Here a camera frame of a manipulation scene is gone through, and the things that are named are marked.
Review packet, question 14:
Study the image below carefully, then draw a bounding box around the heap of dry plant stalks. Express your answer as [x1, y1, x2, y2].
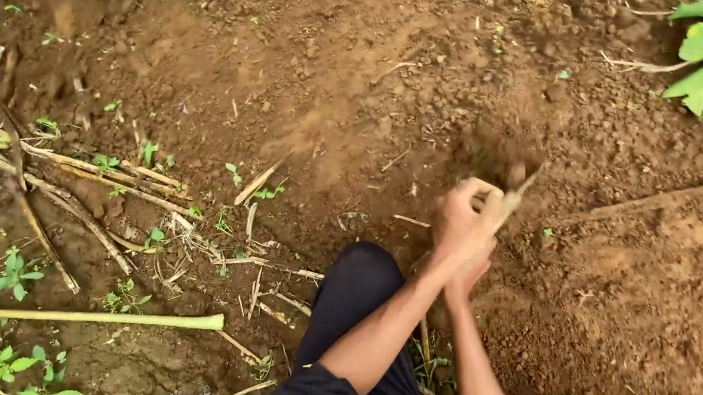
[0, 0, 334, 361]

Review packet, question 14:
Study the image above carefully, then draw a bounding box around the person's right hand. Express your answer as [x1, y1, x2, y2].
[439, 239, 506, 310]

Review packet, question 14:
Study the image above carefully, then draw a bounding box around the long green plant stalk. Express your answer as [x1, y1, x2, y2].
[0, 271, 227, 357]

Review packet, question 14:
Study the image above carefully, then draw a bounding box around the wooden-handled digging tool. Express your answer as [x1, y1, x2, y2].
[451, 129, 557, 236]

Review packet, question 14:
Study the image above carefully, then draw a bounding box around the person's left hand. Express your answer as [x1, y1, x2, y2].
[426, 173, 514, 276]

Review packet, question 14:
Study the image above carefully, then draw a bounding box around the black trouser leg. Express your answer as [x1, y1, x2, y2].
[278, 234, 442, 395]

